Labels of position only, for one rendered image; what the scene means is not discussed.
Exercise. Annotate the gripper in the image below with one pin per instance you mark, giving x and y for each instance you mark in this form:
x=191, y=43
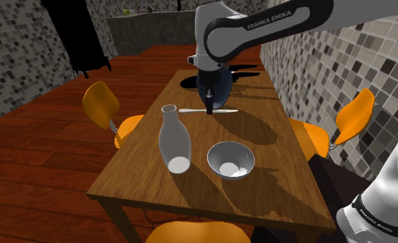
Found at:
x=205, y=79

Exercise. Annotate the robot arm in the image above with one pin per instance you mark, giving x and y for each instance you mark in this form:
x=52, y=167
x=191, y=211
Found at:
x=273, y=23

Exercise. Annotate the white knife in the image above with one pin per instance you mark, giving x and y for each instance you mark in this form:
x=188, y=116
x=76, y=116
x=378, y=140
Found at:
x=190, y=110

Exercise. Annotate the dark blue plate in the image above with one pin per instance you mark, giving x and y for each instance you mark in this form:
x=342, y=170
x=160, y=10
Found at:
x=224, y=88

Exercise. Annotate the white vase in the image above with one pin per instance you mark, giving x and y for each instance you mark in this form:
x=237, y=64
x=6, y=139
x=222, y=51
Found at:
x=174, y=141

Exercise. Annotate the grey bowl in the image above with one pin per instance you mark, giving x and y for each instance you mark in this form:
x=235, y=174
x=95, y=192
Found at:
x=231, y=158

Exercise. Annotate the wooden table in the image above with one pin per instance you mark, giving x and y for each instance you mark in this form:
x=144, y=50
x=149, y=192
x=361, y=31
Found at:
x=141, y=168

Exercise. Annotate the orange chair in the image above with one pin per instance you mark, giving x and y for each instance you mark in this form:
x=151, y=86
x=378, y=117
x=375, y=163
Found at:
x=354, y=114
x=195, y=234
x=99, y=104

